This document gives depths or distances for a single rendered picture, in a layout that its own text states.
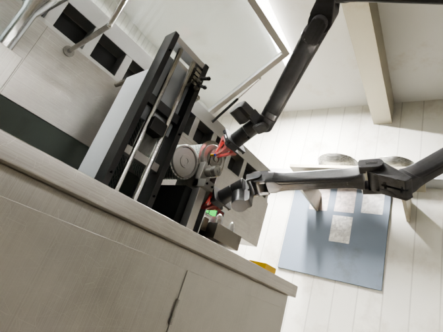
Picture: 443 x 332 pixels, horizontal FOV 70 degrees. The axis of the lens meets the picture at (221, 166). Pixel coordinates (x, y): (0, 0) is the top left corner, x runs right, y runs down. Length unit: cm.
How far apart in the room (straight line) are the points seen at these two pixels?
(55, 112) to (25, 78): 14
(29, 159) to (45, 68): 75
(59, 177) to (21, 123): 66
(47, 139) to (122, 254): 67
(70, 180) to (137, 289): 28
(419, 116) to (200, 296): 375
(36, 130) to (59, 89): 17
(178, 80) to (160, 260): 55
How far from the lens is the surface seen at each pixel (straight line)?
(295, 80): 96
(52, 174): 59
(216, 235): 121
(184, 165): 113
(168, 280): 78
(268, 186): 111
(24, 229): 61
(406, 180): 99
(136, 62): 150
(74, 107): 130
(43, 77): 129
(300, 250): 376
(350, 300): 357
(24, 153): 58
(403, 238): 364
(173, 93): 100
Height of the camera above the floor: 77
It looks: 22 degrees up
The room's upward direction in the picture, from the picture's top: 19 degrees clockwise
